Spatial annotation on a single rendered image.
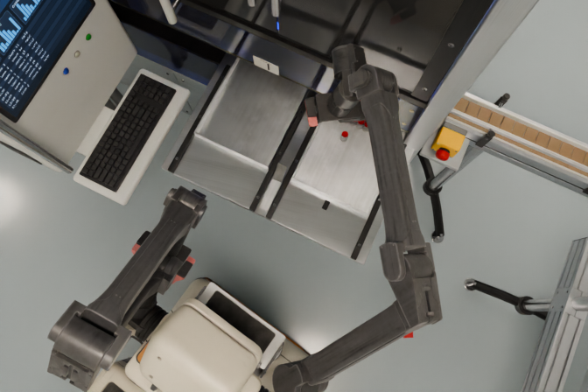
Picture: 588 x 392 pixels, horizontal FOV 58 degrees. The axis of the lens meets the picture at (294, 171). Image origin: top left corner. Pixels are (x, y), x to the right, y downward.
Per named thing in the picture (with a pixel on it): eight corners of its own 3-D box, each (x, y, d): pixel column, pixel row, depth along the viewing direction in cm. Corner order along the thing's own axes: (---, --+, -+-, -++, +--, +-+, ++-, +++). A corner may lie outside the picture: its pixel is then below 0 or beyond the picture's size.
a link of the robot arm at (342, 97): (340, 100, 108) (367, 100, 109) (338, 68, 110) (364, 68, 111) (332, 110, 115) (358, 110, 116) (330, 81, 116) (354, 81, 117)
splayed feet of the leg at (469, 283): (466, 274, 244) (477, 271, 231) (570, 322, 239) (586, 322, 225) (460, 290, 242) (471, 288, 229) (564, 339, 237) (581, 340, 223)
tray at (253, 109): (243, 49, 176) (242, 44, 173) (314, 80, 173) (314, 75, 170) (195, 136, 168) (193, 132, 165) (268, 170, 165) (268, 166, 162)
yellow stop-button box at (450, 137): (438, 129, 161) (445, 120, 154) (460, 138, 160) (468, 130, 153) (429, 150, 159) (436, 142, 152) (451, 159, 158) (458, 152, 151)
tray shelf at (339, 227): (231, 46, 179) (230, 44, 177) (422, 130, 171) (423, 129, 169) (162, 169, 167) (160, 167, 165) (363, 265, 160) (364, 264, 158)
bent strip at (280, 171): (278, 167, 166) (277, 162, 160) (287, 171, 165) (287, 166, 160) (258, 206, 162) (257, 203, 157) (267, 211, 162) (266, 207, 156)
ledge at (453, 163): (435, 117, 172) (436, 115, 170) (472, 134, 171) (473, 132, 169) (418, 154, 169) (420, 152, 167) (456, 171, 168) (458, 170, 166)
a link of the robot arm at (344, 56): (368, 81, 103) (395, 90, 108) (362, 28, 105) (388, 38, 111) (325, 100, 111) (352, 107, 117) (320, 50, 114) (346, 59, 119)
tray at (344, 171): (336, 90, 173) (337, 86, 169) (409, 122, 170) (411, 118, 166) (291, 180, 165) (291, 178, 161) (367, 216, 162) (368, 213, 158)
